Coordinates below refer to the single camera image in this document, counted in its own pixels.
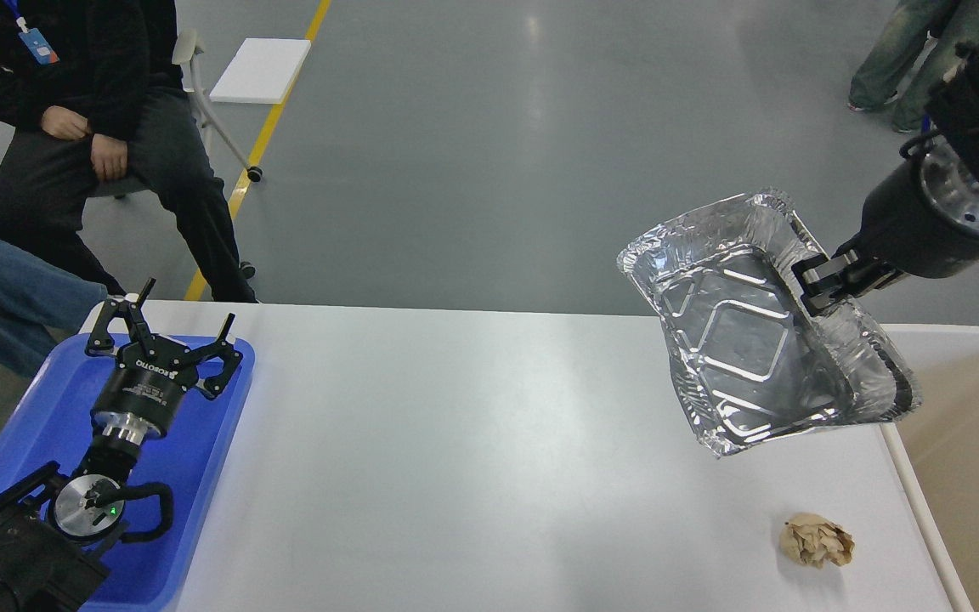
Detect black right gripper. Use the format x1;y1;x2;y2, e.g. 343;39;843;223
791;140;979;316

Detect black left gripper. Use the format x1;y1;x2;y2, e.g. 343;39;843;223
85;277;244;442

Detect aluminium foil tray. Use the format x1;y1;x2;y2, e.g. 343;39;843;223
617;189;922;456

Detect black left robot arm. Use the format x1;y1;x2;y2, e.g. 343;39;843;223
0;286;255;611

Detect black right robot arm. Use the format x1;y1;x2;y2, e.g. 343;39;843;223
792;45;979;316

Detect blue plastic tray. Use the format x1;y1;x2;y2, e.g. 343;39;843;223
0;336;255;611

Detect person in blue jeans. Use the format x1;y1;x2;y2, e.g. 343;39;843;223
0;240;109;378

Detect beige plastic bin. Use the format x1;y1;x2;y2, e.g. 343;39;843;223
882;324;979;611

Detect seated person in black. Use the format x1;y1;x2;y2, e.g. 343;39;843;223
0;1;257;303

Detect standing person in jeans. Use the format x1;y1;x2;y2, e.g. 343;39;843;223
847;1;979;133

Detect crumpled brown paper ball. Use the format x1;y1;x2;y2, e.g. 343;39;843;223
778;513;855;569

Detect chair with white tablet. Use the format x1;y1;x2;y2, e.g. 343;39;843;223
86;29;312;201

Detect blue lanyard badge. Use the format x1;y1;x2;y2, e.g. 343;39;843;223
3;0;59;65

